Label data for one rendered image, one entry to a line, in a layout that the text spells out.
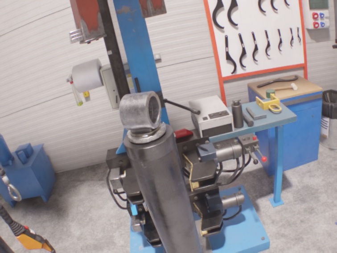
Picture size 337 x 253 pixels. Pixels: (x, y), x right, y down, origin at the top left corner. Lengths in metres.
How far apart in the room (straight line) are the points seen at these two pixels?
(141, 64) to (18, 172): 2.46
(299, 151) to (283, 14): 1.92
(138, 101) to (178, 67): 2.50
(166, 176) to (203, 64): 2.56
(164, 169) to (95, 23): 0.74
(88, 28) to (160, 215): 0.95
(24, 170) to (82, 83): 1.74
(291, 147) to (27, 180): 3.36
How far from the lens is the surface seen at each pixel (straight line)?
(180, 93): 3.58
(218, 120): 1.77
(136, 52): 1.79
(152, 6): 1.42
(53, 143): 4.08
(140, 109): 0.99
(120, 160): 1.84
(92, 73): 2.26
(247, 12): 3.59
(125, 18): 1.77
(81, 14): 1.25
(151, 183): 1.13
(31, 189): 3.77
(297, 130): 2.94
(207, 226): 1.90
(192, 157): 1.76
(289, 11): 3.89
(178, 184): 1.18
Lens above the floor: 1.97
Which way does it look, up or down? 28 degrees down
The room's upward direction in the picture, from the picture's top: 13 degrees counter-clockwise
